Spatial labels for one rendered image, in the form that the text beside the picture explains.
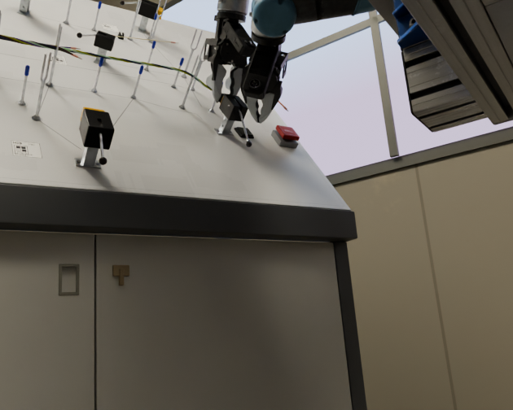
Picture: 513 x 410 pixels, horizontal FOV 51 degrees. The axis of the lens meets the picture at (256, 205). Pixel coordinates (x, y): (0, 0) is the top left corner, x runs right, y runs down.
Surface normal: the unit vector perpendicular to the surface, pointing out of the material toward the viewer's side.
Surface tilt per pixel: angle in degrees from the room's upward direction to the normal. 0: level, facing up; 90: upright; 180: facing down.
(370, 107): 90
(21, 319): 90
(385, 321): 90
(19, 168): 54
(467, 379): 90
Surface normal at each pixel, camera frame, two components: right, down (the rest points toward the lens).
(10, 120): 0.37, -0.77
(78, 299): 0.51, -0.25
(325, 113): -0.57, -0.16
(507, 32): 0.07, 0.96
